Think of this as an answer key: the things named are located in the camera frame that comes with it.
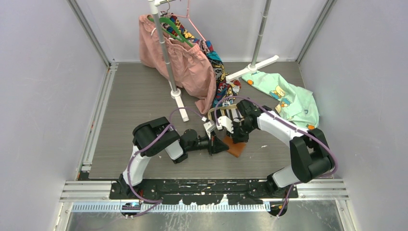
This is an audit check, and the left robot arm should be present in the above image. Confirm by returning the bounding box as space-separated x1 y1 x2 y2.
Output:
118 117 229 199

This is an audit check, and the white clothes rack right post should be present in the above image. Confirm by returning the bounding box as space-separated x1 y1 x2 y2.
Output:
226 0 279 82

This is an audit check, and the beige oval card tray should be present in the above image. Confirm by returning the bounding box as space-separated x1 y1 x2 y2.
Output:
207 104 244 122

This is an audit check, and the green clothes hanger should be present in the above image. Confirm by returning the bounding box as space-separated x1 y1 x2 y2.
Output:
159 17 194 47

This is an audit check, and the white clothes rack left post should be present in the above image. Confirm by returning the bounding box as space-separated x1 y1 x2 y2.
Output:
148 0 189 122

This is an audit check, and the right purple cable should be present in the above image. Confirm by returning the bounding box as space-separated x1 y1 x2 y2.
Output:
213 96 339 218

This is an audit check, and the pink skirt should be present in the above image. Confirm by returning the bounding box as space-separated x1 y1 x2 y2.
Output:
139 14 216 114

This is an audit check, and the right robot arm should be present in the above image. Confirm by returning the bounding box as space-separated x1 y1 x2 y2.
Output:
230 100 336 198

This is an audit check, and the colourful comic print garment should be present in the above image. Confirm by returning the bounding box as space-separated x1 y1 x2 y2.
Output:
160 11 242 107

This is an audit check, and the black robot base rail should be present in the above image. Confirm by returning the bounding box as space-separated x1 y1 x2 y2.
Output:
110 178 299 206

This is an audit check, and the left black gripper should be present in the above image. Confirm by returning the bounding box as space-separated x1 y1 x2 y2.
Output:
187 130 229 155

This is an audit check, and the pink wire hanger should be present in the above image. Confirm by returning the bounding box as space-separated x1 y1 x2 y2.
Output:
173 0 207 41

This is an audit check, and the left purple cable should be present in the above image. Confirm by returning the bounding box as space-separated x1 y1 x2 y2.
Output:
127 107 207 218

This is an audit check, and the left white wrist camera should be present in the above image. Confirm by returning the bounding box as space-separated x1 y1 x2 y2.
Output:
202 117 217 139

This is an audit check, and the mint cartoon print cloth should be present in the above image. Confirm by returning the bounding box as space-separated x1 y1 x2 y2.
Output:
242 71 319 129

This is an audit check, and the brown leather card holder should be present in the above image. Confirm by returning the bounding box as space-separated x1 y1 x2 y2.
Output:
223 136 246 158

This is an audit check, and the purple cable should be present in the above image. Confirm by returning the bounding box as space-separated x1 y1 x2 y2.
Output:
213 96 339 218
127 107 207 218

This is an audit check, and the white clothes rack post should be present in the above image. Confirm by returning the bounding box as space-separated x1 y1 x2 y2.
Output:
148 0 189 122
226 0 279 82

